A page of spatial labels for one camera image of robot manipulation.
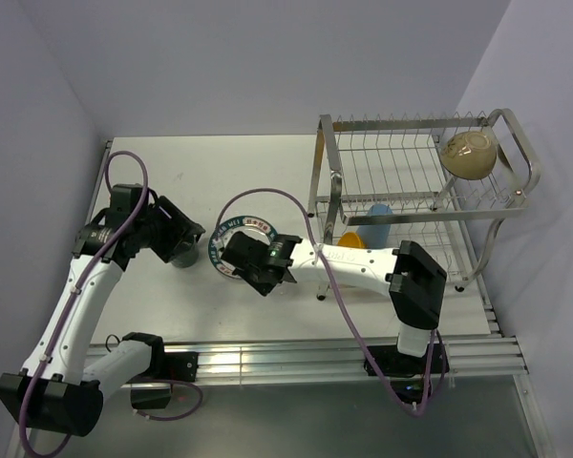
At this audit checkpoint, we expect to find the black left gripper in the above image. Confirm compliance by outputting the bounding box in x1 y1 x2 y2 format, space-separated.
134 196 204 262

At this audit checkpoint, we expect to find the dark green mug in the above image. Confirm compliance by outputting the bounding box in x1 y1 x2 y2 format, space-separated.
170 239 199 269

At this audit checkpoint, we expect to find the orange plastic bowl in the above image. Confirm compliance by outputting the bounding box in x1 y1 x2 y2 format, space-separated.
337 232 367 249

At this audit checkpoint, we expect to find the blue plastic cup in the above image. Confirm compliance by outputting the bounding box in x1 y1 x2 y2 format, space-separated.
356 203 393 249

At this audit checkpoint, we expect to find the beige floral ceramic bowl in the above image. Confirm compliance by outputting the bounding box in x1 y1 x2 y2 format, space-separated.
439 131 498 180

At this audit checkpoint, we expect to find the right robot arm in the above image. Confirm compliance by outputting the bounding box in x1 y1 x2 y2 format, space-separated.
219 231 447 372

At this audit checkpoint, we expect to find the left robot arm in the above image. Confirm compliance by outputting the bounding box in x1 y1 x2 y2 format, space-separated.
0 184 204 437

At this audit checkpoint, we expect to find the stainless steel dish rack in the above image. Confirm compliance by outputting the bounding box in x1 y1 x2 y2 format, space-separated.
308 109 541 292

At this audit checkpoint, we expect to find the white plate green rim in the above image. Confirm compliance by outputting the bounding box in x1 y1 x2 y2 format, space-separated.
207 215 278 280

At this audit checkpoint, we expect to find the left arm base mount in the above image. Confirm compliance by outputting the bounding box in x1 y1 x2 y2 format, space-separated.
162 351 199 383

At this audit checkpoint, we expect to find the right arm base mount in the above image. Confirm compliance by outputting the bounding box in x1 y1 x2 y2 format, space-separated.
368 343 450 378

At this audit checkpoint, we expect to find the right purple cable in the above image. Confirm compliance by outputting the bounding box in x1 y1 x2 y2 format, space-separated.
216 187 446 419

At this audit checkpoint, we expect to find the aluminium mounting rail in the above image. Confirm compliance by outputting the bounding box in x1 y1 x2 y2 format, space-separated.
75 343 529 390

